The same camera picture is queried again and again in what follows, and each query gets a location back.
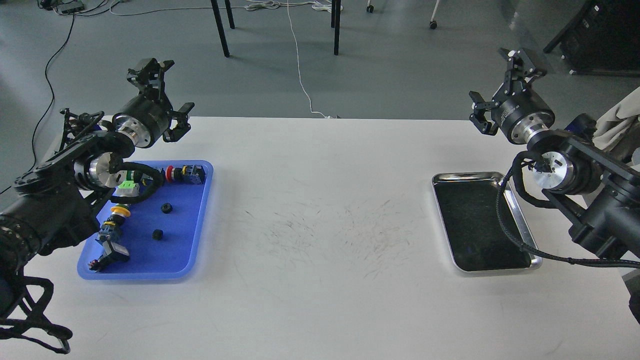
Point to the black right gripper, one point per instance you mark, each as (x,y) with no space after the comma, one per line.
(516,109)

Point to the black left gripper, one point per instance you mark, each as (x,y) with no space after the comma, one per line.
(143,120)

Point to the small black gear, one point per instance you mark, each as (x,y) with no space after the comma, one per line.
(166,208)
(157,234)

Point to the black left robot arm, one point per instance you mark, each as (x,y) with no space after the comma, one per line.
(82,190)

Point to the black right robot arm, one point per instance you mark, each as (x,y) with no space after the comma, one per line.
(562,169)

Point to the silver metal tray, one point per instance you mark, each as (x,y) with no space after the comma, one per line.
(475,216)

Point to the blue plastic tray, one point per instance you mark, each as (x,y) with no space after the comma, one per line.
(167,259)

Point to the black table leg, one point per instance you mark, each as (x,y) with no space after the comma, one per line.
(335,23)
(219,23)

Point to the beige cloth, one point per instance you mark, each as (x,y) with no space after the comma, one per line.
(618,130)

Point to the black equipment case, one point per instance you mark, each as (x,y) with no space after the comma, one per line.
(602,39)

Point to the black table leg right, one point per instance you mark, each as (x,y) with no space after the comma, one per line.
(335,23)

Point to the green push button switch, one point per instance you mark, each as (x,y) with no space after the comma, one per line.
(144,179)

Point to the red push button switch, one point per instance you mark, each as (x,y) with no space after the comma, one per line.
(186,174)

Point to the green white switch component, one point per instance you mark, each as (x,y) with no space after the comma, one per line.
(127,189)

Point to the yellow push button switch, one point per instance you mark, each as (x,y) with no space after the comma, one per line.
(110,230)

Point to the black white switch component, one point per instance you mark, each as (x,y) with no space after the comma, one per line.
(112,253)

